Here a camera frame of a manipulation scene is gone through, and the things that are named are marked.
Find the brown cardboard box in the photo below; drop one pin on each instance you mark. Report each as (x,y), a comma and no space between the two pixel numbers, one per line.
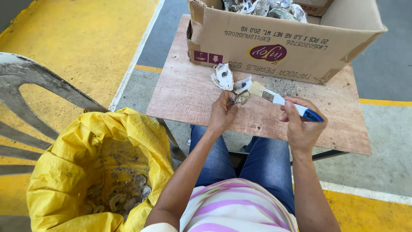
(283,42)

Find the large white oyster shell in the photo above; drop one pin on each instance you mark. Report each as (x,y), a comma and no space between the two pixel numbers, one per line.
(223,77)

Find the blue white paint brush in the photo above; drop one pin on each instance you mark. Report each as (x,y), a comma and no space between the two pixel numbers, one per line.
(283,102)

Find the heap of grey oyster shells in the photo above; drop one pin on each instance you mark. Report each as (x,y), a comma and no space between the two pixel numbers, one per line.
(264,8)

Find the grey plastic chair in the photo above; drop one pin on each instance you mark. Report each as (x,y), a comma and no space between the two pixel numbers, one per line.
(29,106)

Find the wooden table board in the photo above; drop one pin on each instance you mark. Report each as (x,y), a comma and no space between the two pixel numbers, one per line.
(199,93)

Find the small white oyster shell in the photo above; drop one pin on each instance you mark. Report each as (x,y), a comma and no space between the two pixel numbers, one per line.
(242,84)

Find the yellow woven sack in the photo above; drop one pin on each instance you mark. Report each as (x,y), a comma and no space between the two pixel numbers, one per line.
(80,154)

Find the pink striped shirt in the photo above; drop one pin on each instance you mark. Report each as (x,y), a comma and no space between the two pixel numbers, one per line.
(235,209)

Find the person's right hand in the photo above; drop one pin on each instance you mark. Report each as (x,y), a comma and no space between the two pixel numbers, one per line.
(304,129)

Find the brown oyster shell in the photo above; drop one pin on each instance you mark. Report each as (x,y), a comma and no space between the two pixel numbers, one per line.
(242,97)

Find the pile of brown cleaned shells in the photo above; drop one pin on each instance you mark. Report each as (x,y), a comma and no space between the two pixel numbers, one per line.
(119,198)

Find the person's left hand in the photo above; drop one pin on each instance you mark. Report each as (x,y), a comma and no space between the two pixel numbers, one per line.
(222,112)

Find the blue jeans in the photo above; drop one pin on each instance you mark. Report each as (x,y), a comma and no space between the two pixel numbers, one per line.
(267,164)

